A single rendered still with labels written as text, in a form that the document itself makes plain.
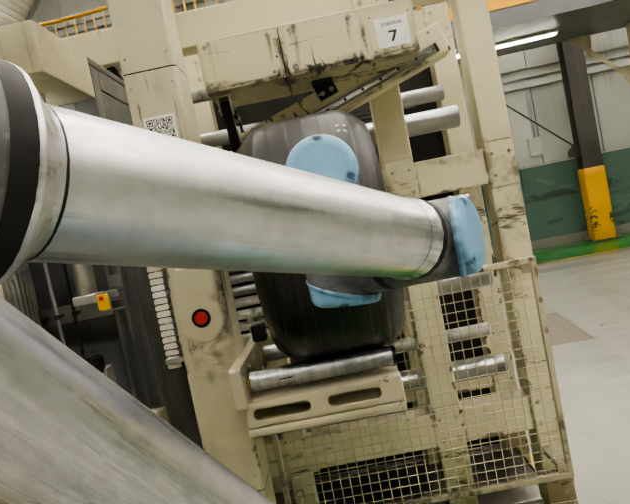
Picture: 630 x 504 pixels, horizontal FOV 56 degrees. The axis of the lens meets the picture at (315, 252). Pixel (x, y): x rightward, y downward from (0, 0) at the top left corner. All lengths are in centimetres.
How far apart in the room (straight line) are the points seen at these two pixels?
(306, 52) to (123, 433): 138
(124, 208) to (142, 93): 116
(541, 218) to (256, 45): 942
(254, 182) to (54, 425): 21
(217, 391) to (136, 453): 101
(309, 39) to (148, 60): 47
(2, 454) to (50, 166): 21
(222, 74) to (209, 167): 135
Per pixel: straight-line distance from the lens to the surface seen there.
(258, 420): 137
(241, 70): 171
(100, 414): 45
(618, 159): 1124
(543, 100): 1108
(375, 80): 183
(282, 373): 136
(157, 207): 34
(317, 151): 74
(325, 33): 172
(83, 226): 32
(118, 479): 46
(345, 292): 72
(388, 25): 173
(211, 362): 146
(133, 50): 151
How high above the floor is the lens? 124
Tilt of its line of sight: 3 degrees down
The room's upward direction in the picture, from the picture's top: 11 degrees counter-clockwise
